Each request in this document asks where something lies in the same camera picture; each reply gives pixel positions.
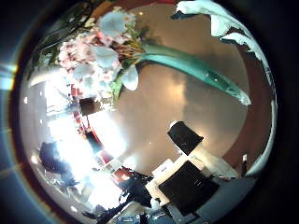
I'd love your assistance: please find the artificial flower bouquet green stem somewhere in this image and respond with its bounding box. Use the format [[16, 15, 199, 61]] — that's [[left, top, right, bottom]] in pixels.
[[57, 8, 252, 107]]

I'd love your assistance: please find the dark glass vase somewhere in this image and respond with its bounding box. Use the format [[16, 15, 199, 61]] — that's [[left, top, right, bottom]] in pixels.
[[41, 1, 94, 48]]

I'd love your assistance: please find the person in dark clothes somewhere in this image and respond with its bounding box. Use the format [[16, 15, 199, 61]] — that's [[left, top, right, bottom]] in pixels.
[[38, 141, 78, 188]]

